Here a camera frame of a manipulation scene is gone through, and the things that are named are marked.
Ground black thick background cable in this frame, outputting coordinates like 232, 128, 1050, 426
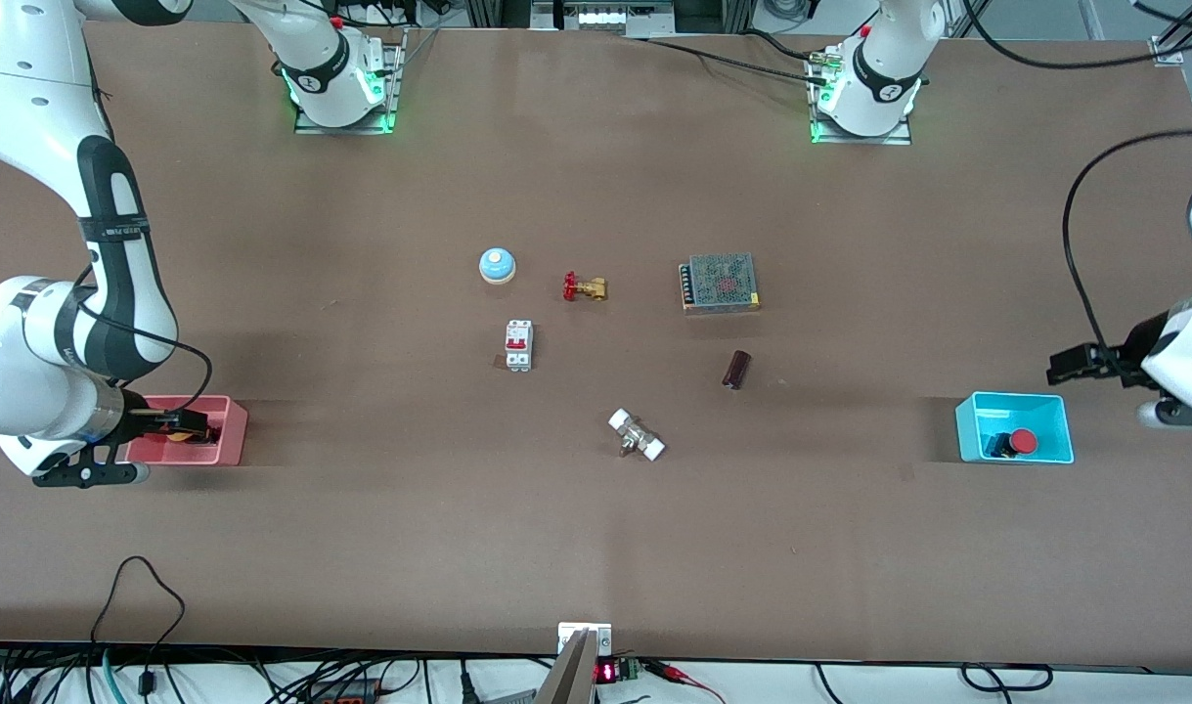
961, 0, 1192, 71

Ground white red circuit breaker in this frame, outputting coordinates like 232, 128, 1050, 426
504, 319, 536, 374

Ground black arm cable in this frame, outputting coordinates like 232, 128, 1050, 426
1062, 127, 1192, 355
75, 262, 213, 414

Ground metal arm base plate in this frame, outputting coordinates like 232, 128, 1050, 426
808, 47, 914, 147
293, 27, 408, 136

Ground black coiled floor cable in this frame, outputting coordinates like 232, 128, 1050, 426
960, 662, 1055, 694

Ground metal fitting white ends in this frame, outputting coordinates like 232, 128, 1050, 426
607, 408, 667, 463

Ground silver table edge bracket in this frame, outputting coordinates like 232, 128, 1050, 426
557, 621, 614, 657

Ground black looped table cable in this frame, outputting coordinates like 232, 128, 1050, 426
87, 555, 187, 697

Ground metal mesh power supply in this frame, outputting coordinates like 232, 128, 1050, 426
679, 252, 762, 316

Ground red push button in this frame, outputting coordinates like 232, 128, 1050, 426
985, 427, 1039, 460

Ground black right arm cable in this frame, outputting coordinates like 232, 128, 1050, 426
75, 262, 213, 414

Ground black base supply cable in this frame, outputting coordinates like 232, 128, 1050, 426
642, 29, 835, 87

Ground grey camera stand pole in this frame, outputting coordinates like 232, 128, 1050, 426
535, 628, 598, 704

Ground pink plastic bin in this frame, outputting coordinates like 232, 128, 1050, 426
124, 394, 249, 467

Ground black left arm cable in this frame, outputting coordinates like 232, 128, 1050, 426
1062, 127, 1192, 355

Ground red alligator clip lead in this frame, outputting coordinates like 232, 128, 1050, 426
644, 659, 729, 704

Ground cyan plastic bin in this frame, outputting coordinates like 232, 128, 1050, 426
954, 391, 1076, 465

